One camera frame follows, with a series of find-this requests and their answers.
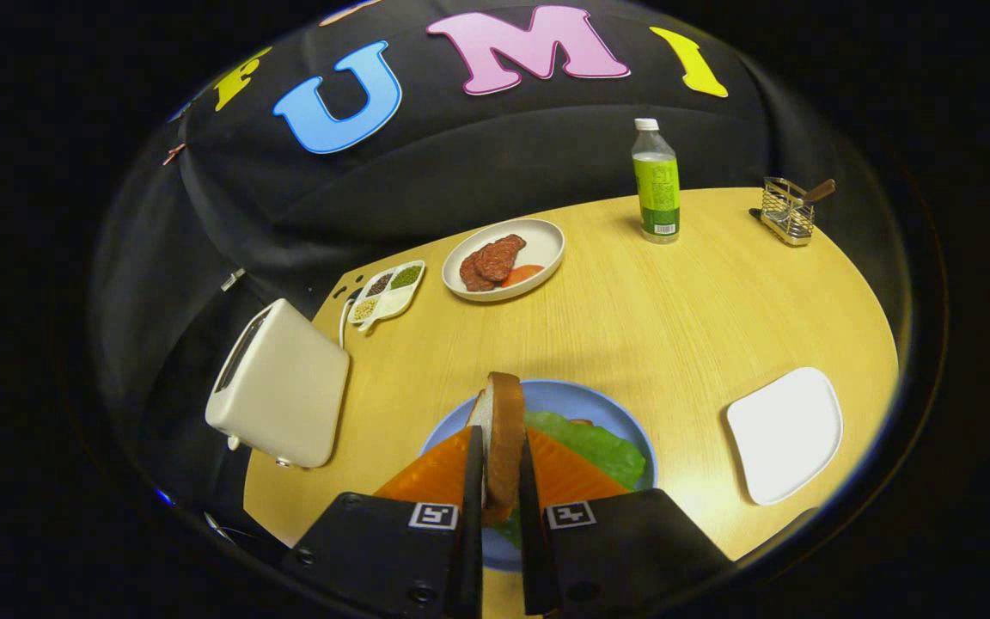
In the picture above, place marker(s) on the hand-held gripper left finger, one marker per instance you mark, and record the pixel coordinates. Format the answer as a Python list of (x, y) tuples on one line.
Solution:
[(473, 550)]

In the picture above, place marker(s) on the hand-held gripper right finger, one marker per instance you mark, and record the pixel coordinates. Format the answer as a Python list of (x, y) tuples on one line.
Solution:
[(531, 550)]

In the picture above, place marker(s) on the white bread slice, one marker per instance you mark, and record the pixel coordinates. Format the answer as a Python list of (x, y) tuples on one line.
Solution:
[(504, 447)]

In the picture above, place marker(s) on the green lettuce leaf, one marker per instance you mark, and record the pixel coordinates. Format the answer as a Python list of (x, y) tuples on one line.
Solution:
[(598, 447)]

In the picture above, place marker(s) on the blue round plate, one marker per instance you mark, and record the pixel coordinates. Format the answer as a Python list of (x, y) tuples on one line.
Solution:
[(564, 397)]

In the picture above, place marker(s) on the white toaster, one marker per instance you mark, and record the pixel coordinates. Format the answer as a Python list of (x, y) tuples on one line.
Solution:
[(289, 387)]

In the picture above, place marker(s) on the white divided seasoning dish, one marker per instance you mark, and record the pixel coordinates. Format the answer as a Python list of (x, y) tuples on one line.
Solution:
[(396, 297)]

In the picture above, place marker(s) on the red tomato slice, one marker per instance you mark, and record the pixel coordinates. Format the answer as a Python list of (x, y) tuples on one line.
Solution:
[(521, 274)]

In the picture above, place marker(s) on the brown meat slice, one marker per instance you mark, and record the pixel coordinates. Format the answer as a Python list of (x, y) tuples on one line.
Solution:
[(471, 273), (499, 255)]

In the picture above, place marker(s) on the white square plate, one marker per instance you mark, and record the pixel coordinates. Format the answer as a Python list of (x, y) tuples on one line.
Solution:
[(783, 434)]

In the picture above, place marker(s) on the white round plate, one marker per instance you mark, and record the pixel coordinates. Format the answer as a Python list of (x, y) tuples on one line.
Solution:
[(538, 245)]

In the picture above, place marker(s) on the silver cloth clip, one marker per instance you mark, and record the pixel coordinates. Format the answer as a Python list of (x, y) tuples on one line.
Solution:
[(233, 279)]

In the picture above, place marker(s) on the green label water bottle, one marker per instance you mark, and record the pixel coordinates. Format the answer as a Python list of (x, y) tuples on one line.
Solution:
[(656, 193)]

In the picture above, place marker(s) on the black backdrop cloth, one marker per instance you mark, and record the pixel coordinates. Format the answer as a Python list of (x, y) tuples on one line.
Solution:
[(461, 172)]

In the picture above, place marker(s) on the red cloth clip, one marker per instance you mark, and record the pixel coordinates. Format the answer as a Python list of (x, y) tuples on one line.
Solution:
[(173, 153)]

